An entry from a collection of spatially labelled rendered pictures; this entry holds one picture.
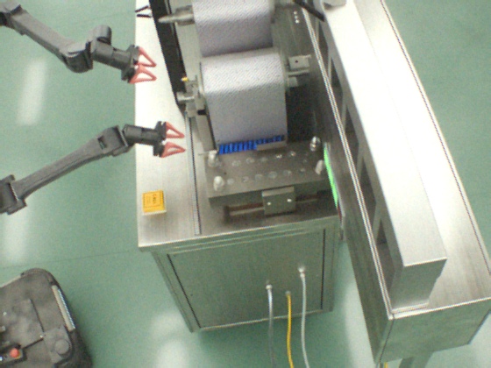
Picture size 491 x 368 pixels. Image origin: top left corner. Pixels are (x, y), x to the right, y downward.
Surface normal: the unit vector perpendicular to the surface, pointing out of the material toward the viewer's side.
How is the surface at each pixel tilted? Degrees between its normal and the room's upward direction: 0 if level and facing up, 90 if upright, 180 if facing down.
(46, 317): 0
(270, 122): 90
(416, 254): 0
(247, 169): 0
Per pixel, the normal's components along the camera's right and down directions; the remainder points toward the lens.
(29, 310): -0.11, -0.57
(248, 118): 0.11, 0.81
